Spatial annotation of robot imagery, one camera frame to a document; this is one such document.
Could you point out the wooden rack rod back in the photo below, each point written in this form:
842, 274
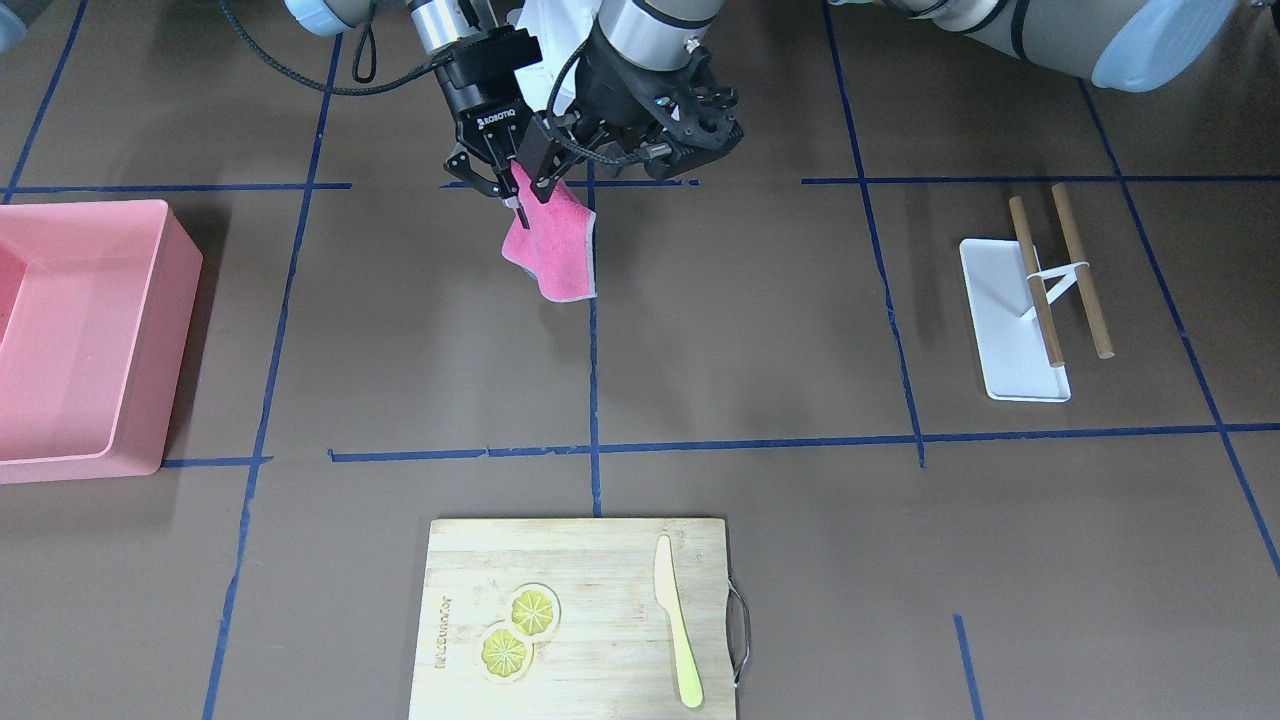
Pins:
1100, 334

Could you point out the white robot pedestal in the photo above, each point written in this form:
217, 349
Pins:
559, 27

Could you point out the lemon slice near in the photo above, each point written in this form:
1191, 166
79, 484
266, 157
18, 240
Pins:
504, 655

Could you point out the pink plastic bin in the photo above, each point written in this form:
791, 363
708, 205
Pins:
97, 298

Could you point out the yellow plastic knife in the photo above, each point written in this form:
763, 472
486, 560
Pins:
688, 679

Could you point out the white rack tray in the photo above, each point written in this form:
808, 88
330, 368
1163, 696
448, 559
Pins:
1014, 363

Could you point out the lemon slice far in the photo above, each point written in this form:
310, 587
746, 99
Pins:
534, 612

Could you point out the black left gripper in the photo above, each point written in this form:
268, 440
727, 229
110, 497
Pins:
612, 102

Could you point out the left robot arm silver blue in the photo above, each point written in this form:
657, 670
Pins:
839, 103

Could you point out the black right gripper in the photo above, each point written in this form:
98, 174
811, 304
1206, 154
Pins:
478, 103

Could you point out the wooden cutting board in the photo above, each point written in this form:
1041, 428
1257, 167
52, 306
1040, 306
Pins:
611, 656

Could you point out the pink cleaning cloth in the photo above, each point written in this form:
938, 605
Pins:
558, 250

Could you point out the wooden rack rod front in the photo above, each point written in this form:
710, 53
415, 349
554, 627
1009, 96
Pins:
1041, 306

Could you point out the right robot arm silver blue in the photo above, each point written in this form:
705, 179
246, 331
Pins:
433, 23

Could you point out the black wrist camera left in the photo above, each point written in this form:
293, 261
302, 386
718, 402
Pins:
696, 116

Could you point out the lemon slice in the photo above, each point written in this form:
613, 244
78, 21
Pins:
504, 655
534, 612

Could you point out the wooden rack rod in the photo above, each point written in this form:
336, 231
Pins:
1100, 334
1041, 306

